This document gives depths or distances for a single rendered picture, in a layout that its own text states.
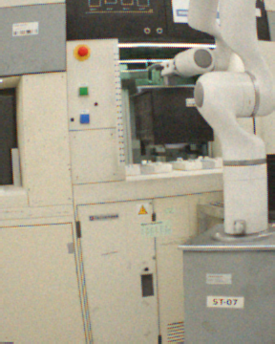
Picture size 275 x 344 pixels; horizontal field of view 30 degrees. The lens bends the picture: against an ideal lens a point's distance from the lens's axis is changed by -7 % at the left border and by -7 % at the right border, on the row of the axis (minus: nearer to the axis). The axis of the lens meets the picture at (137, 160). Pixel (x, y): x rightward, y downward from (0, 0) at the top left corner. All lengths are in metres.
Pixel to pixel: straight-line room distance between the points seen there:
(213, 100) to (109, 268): 0.94
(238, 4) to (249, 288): 0.71
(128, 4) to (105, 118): 0.46
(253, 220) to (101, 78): 0.89
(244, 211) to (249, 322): 0.30
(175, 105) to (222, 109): 0.50
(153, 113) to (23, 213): 0.59
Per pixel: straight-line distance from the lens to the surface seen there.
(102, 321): 2.08
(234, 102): 1.31
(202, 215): 2.04
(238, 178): 1.33
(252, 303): 1.31
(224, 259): 1.30
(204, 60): 1.59
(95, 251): 1.99
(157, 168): 2.22
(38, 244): 1.95
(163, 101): 1.76
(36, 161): 1.92
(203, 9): 1.54
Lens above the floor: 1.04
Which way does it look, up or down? 3 degrees down
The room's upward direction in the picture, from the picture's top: 4 degrees counter-clockwise
